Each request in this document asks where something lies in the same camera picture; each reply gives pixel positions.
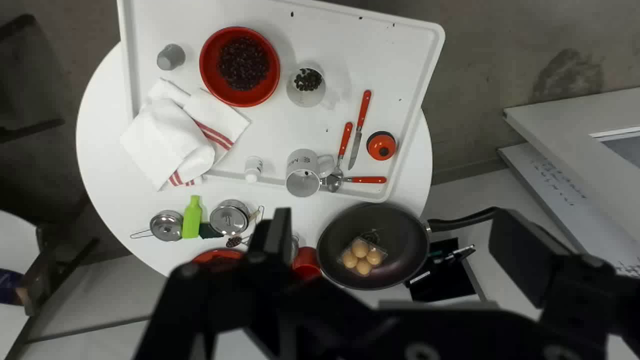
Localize white mug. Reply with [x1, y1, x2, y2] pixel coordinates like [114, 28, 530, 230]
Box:
[284, 145, 339, 199]

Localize orange-handled fork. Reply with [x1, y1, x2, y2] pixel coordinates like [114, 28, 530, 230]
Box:
[335, 119, 357, 171]

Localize dark coffee beans heap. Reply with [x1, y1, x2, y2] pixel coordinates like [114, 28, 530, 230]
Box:
[219, 36, 266, 91]

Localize clear plastic measuring jar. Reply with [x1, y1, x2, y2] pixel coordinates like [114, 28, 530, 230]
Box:
[286, 59, 336, 109]

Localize red cup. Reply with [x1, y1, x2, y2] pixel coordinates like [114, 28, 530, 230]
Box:
[291, 246, 325, 281]

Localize white plastic tray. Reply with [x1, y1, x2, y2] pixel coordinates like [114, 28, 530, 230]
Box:
[116, 0, 449, 203]

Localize orange-handled spoon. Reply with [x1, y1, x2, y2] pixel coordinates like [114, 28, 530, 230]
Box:
[321, 169, 390, 196]

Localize white red-striped towel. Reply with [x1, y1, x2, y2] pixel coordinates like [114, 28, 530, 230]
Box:
[119, 77, 252, 194]

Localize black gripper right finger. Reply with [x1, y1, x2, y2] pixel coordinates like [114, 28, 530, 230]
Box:
[488, 207, 579, 310]

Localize small white bottle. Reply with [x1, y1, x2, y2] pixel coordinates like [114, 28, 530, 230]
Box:
[242, 155, 269, 183]

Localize black frying pan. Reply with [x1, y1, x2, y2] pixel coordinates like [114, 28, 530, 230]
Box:
[317, 199, 499, 291]

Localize green bottle black cap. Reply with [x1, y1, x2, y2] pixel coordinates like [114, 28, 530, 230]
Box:
[181, 194, 226, 241]

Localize white printed flat board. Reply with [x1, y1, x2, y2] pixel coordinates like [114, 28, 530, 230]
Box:
[497, 141, 640, 275]

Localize black box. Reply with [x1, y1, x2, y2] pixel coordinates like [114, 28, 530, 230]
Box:
[406, 236, 478, 303]

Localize steel pot with lid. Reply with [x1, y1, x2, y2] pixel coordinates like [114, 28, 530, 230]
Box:
[209, 197, 265, 238]

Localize red plate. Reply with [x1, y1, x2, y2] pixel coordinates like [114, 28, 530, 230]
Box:
[193, 246, 249, 267]

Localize few dark coffee beans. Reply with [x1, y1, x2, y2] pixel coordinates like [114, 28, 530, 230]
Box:
[292, 65, 325, 93]

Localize red bowl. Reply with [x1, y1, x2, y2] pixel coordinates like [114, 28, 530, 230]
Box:
[198, 25, 284, 109]

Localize large white flat board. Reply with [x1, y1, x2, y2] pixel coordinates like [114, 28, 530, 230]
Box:
[505, 85, 640, 246]

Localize orange-handled knife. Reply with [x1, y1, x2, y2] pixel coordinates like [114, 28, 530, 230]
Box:
[346, 87, 374, 171]

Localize small orange cup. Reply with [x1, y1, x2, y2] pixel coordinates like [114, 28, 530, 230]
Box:
[364, 130, 401, 163]

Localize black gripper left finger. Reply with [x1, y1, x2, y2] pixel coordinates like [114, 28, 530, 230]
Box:
[246, 205, 297, 267]

